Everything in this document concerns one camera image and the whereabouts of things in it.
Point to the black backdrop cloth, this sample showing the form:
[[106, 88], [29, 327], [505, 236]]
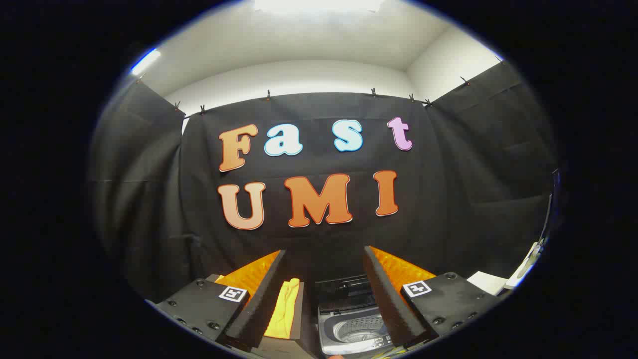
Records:
[[448, 199]]

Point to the ceiling light panel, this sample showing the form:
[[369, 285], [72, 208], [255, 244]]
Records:
[[145, 62]]

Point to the grey washing machine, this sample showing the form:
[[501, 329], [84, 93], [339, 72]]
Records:
[[344, 321]]

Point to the yellow polo shirt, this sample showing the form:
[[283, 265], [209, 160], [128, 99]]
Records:
[[284, 309]]

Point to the grey platform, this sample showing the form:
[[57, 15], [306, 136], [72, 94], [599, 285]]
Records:
[[300, 319]]

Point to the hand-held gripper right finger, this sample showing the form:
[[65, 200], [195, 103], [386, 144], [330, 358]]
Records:
[[386, 299]]

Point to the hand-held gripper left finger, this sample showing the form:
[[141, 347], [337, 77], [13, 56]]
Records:
[[261, 299]]

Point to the dark frame with white part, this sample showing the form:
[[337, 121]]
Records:
[[533, 254]]

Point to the white sheet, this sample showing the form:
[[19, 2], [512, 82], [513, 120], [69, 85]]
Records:
[[487, 282]]

